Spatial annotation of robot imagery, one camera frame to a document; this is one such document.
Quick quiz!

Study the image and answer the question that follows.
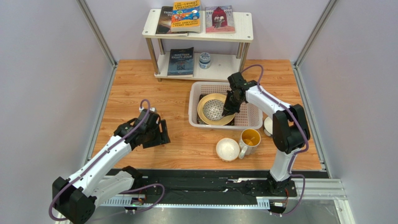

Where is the white small bowl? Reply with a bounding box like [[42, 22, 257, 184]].
[[216, 138, 240, 162]]

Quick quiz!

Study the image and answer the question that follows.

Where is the white two-tier shelf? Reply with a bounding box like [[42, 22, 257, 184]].
[[142, 9, 254, 82]]

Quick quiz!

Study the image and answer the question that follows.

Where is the yellow round bear plate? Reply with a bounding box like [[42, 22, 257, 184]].
[[197, 93, 236, 126]]

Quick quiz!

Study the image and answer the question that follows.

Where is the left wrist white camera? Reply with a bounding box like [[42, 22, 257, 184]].
[[139, 107, 157, 113]]

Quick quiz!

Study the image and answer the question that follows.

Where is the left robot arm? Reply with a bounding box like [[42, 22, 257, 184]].
[[49, 107, 170, 224]]

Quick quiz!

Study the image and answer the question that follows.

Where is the small blue white ceramic jar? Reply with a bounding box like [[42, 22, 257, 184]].
[[199, 52, 211, 69]]

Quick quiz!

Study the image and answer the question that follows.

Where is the grey patterned small bowl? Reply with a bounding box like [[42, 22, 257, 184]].
[[203, 99, 224, 121]]

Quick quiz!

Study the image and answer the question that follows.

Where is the red pink cover book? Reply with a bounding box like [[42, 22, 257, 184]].
[[205, 5, 235, 34]]

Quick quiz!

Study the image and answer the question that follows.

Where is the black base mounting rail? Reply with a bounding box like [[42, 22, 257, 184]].
[[132, 169, 299, 205]]

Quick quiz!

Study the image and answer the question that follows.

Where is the white mug yellow inside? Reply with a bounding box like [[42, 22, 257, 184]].
[[238, 128, 261, 159]]

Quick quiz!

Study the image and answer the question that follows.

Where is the black rimmed white bowl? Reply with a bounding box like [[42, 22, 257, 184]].
[[263, 117, 273, 137]]

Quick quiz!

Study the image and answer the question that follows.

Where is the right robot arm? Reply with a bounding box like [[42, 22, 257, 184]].
[[222, 72, 310, 195]]

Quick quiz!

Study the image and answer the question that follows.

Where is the white perforated plastic basket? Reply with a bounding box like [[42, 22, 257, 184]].
[[188, 82, 263, 131]]

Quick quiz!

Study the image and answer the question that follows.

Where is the dark paperback book top shelf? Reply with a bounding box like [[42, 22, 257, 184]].
[[155, 6, 188, 36]]

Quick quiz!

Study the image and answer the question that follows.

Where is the orange yellow treehouse book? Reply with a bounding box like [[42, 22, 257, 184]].
[[171, 0, 201, 33]]

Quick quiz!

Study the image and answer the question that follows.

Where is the black square floral plate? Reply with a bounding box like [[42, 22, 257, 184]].
[[196, 93, 235, 126]]

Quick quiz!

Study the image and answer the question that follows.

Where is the dark blue Nineteen Eighty-Four book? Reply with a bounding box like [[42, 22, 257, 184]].
[[167, 47, 194, 77]]

